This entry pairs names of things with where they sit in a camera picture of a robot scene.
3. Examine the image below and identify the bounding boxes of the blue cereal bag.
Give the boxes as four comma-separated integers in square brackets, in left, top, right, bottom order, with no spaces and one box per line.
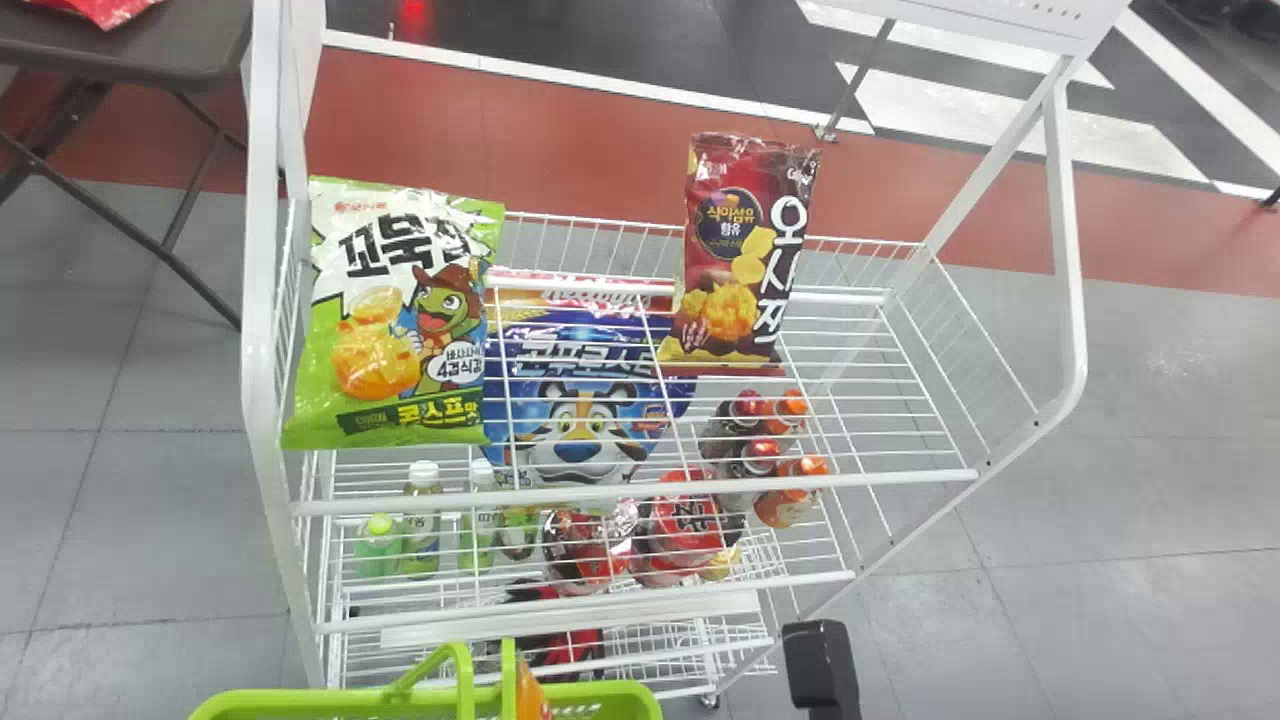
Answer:
[480,268,700,492]

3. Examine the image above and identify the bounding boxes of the green basket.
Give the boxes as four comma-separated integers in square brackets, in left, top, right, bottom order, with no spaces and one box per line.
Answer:
[187,640,664,720]

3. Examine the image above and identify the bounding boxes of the dark red snack packet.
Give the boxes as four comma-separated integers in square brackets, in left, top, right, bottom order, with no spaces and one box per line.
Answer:
[656,132,823,374]

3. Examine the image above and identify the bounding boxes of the green bottle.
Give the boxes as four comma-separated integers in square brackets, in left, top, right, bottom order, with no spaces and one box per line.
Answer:
[354,513,402,582]
[399,460,444,580]
[458,458,502,573]

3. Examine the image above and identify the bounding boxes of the black bottle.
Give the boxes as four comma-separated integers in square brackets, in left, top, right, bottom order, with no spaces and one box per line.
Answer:
[699,389,767,462]
[714,438,784,513]

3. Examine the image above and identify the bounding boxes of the green snack packet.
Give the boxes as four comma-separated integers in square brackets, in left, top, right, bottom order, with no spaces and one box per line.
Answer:
[280,176,506,452]

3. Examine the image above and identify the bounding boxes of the white wire rack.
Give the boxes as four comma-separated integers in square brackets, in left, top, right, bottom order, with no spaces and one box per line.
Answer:
[240,0,1133,711]

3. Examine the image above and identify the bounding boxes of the dark side table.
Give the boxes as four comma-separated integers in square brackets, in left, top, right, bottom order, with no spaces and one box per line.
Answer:
[0,0,253,332]

